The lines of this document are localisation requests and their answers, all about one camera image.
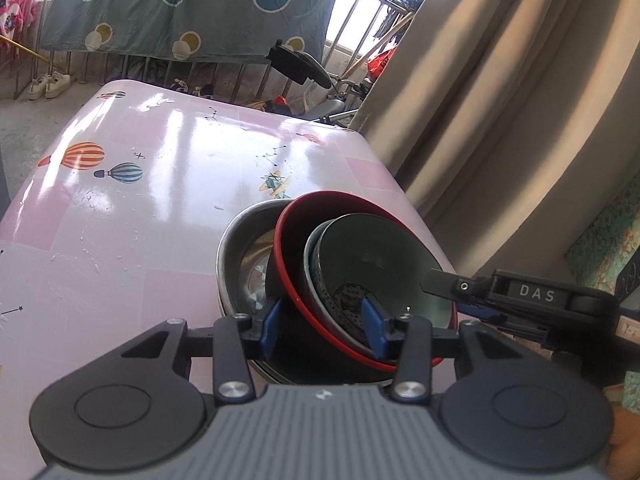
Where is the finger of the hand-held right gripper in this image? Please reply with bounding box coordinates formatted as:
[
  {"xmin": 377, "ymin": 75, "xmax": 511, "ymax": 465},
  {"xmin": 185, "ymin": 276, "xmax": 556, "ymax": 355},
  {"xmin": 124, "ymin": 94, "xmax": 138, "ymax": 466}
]
[
  {"xmin": 421, "ymin": 269, "xmax": 495, "ymax": 307},
  {"xmin": 457, "ymin": 302, "xmax": 507, "ymax": 323}
]

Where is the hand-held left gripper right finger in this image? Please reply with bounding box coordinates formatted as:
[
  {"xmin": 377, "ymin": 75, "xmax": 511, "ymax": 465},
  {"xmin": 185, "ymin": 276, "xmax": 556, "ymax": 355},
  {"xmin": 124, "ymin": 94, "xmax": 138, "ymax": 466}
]
[{"xmin": 361, "ymin": 297, "xmax": 546, "ymax": 405}]

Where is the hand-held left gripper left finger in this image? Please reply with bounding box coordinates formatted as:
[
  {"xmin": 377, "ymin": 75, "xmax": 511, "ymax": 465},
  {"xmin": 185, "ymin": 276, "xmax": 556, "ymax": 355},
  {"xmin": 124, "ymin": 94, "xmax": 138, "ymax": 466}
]
[{"xmin": 120, "ymin": 299, "xmax": 281, "ymax": 405}]

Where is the small steel plate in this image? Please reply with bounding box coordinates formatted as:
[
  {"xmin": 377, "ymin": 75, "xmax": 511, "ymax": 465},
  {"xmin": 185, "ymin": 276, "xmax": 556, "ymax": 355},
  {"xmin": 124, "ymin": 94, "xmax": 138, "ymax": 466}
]
[{"xmin": 222, "ymin": 205, "xmax": 301, "ymax": 322}]

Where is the dark green patterned bowl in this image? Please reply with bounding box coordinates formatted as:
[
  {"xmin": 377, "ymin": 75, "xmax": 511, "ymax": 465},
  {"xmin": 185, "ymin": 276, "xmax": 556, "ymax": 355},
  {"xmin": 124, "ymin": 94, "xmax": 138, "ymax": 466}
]
[{"xmin": 309, "ymin": 212, "xmax": 455, "ymax": 356}]

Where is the large steel plate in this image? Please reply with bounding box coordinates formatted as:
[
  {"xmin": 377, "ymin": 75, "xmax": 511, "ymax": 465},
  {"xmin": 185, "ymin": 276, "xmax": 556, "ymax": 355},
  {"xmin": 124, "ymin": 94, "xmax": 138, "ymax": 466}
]
[{"xmin": 216, "ymin": 199, "xmax": 401, "ymax": 387}]

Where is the red and black bowl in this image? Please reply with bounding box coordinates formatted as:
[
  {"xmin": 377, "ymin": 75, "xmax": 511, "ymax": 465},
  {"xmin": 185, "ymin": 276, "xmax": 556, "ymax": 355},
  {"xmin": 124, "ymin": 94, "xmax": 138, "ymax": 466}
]
[{"xmin": 272, "ymin": 190, "xmax": 458, "ymax": 373}]

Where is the green patterned panel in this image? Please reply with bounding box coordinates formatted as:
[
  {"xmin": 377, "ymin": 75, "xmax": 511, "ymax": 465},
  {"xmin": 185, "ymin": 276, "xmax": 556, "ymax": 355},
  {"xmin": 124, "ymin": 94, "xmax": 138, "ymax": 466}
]
[{"xmin": 565, "ymin": 170, "xmax": 640, "ymax": 297}]

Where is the beige curtain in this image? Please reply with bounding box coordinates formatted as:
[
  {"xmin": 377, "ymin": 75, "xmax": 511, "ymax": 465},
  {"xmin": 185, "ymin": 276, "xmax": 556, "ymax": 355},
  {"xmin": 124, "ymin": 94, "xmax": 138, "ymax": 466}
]
[{"xmin": 350, "ymin": 0, "xmax": 640, "ymax": 291}]

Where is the red cloth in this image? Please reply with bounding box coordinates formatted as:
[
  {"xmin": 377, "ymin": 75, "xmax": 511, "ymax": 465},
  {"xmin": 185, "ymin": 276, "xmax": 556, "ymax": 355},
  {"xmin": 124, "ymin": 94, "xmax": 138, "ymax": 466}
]
[{"xmin": 367, "ymin": 50, "xmax": 397, "ymax": 74}]

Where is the wooden stick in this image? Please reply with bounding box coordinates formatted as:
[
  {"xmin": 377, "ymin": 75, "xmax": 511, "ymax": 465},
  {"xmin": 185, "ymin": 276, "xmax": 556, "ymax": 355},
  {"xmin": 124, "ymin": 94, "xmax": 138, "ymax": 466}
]
[{"xmin": 345, "ymin": 10, "xmax": 416, "ymax": 79}]

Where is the black bicycle seat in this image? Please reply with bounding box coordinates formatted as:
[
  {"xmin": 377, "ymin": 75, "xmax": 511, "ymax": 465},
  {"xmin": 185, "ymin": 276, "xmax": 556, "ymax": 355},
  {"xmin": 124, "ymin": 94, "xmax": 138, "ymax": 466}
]
[{"xmin": 265, "ymin": 40, "xmax": 333, "ymax": 88}]

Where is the metal window railing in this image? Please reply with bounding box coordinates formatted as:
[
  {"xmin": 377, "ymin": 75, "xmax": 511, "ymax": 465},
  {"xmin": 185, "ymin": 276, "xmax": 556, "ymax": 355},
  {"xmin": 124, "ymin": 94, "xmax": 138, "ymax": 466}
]
[{"xmin": 0, "ymin": 0, "xmax": 416, "ymax": 111}]

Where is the blue blanket with circles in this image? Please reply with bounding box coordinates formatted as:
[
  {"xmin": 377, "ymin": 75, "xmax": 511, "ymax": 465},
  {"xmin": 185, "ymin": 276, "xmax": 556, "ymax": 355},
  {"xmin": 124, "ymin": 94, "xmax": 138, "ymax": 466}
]
[{"xmin": 40, "ymin": 0, "xmax": 346, "ymax": 63}]

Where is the yellow broom stick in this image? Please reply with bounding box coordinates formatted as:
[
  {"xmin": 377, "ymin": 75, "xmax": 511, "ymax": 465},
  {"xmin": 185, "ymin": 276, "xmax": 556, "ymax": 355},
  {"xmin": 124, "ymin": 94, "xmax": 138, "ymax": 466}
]
[{"xmin": 0, "ymin": 35, "xmax": 51, "ymax": 63}]

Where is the pink clothing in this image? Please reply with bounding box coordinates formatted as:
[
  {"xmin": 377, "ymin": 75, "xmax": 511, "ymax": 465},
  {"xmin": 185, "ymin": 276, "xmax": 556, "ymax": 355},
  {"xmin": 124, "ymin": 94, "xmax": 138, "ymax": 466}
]
[{"xmin": 0, "ymin": 0, "xmax": 40, "ymax": 47}]

